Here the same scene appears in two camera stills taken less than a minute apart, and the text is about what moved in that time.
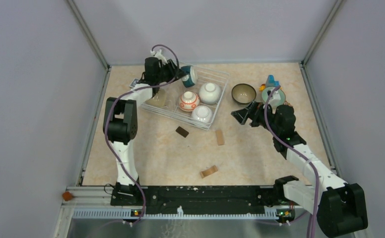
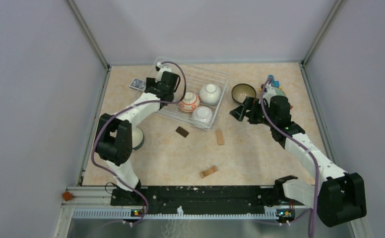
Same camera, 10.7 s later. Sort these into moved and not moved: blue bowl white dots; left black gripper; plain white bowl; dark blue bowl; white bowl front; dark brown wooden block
Moved: blue bowl white dots; left black gripper
Not moved: dark brown wooden block; plain white bowl; dark blue bowl; white bowl front
